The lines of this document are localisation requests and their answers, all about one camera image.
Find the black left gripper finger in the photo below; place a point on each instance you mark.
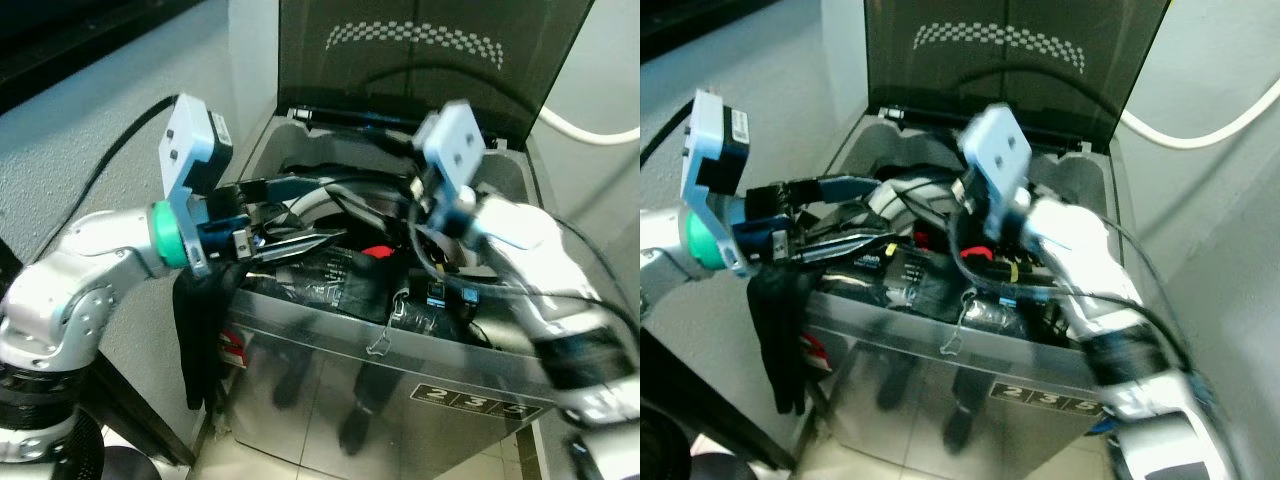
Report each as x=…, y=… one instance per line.
x=845, y=250
x=835, y=185
x=285, y=187
x=295, y=248

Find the black garment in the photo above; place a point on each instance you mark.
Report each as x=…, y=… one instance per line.
x=205, y=330
x=780, y=340

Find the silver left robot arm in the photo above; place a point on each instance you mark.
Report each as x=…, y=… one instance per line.
x=665, y=270
x=80, y=280

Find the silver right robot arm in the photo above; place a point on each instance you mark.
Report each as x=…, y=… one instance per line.
x=530, y=250
x=1070, y=250

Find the black printed clothes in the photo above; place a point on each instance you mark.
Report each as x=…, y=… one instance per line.
x=920, y=285
x=340, y=280

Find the silver top-load washing machine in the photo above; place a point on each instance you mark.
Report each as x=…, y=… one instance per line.
x=330, y=400
x=900, y=400

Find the dark tinted washer lid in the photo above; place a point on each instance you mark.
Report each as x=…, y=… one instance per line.
x=430, y=80
x=1010, y=80

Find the black window ledge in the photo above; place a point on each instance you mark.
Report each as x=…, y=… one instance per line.
x=680, y=25
x=60, y=50

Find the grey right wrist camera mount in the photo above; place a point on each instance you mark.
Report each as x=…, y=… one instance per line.
x=1000, y=145
x=455, y=140

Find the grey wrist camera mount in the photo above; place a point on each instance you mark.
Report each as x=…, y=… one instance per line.
x=1000, y=145
x=190, y=140
x=455, y=140
x=705, y=140

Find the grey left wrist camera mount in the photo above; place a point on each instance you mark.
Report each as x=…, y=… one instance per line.
x=705, y=140
x=190, y=140

